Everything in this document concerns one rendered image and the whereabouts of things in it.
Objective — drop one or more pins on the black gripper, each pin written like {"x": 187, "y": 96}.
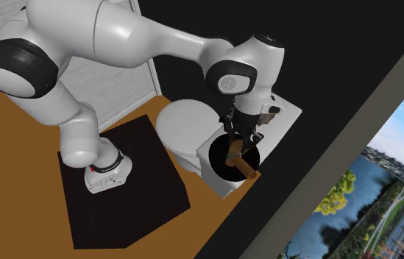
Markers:
{"x": 246, "y": 122}

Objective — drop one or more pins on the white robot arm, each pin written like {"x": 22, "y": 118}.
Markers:
{"x": 115, "y": 36}

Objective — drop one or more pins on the grey brown lumpy object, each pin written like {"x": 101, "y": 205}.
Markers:
{"x": 268, "y": 119}

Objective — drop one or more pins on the brown wooden cylinder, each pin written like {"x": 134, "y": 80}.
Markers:
{"x": 244, "y": 167}

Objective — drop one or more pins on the black round plate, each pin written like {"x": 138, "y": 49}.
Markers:
{"x": 218, "y": 161}

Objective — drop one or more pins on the white toilet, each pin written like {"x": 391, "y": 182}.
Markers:
{"x": 187, "y": 122}

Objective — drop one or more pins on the black robot stand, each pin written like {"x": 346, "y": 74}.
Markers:
{"x": 144, "y": 208}

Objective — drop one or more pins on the window with landscape view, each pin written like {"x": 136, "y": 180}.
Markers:
{"x": 377, "y": 186}

